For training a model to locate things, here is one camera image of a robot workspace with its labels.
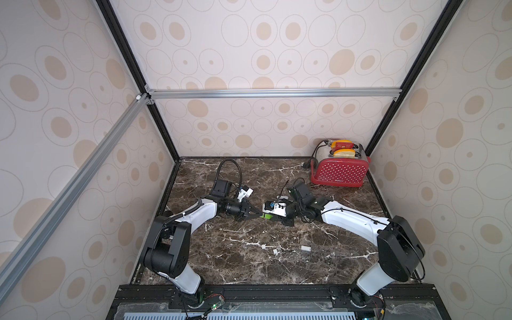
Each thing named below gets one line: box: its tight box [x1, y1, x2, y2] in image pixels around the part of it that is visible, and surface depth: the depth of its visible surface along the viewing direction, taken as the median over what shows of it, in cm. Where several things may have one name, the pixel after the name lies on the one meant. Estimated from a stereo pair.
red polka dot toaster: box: [310, 141, 372, 188], surface depth 101 cm
